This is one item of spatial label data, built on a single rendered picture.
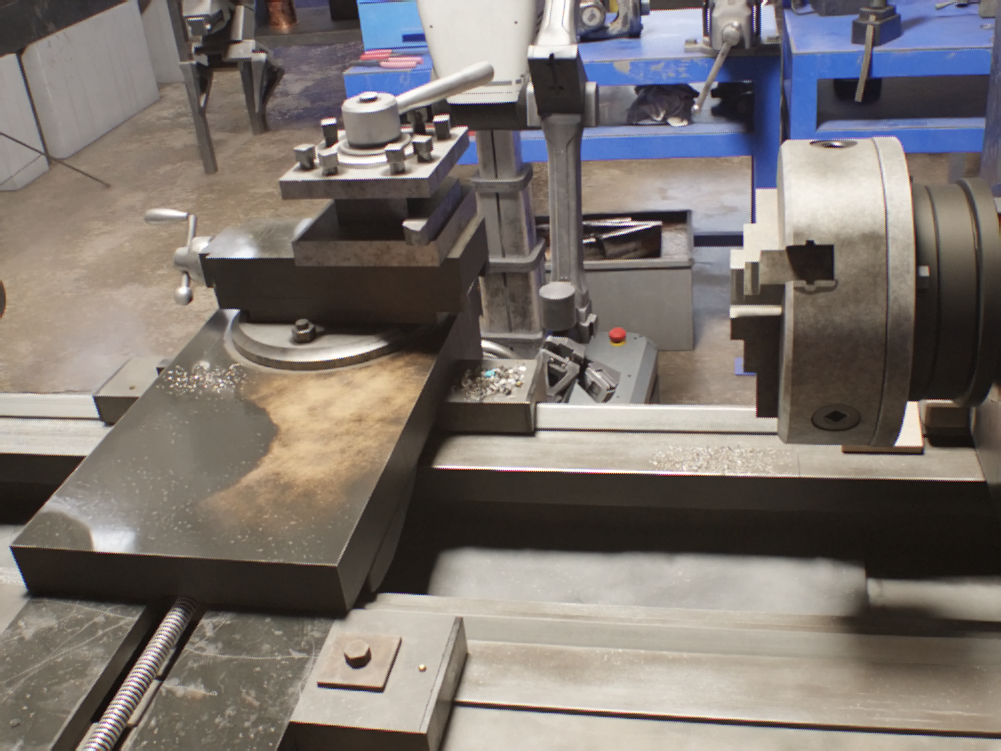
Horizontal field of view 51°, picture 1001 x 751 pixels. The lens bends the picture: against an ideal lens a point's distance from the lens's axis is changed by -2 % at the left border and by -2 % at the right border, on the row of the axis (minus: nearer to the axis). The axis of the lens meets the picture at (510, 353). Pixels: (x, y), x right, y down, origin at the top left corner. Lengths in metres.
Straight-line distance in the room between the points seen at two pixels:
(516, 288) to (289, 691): 1.44
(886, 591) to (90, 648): 0.77
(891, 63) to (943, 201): 1.79
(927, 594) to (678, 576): 0.26
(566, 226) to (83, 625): 1.03
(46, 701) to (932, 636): 0.72
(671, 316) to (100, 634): 2.24
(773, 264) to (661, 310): 2.20
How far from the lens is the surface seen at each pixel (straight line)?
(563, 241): 1.76
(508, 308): 2.25
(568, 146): 1.72
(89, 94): 6.10
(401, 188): 1.12
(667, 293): 2.98
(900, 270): 0.80
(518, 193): 2.14
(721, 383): 2.91
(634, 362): 2.49
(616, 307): 3.01
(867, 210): 0.82
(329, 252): 1.18
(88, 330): 3.80
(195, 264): 1.33
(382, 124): 1.17
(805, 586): 1.17
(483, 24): 2.02
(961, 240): 0.86
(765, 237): 0.94
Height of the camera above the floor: 1.50
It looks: 29 degrees down
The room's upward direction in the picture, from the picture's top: 6 degrees counter-clockwise
